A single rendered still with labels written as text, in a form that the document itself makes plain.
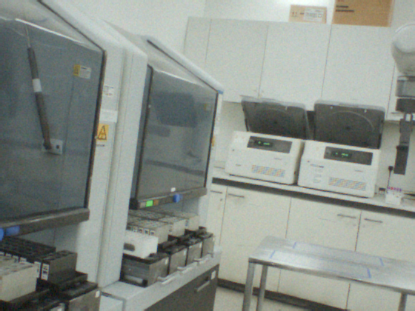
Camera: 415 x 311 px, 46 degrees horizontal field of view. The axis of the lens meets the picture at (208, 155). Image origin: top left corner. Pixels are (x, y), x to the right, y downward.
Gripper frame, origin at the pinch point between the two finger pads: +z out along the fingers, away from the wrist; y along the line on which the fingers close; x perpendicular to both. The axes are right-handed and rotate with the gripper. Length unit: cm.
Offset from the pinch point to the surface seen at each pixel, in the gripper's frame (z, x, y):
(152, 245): 35, 70, -9
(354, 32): -94, 44, 248
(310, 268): 38.0, 22.7, 17.2
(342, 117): -27, 43, 246
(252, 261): 39, 42, 14
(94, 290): 39, 66, -47
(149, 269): 41, 66, -17
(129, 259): 40, 74, -16
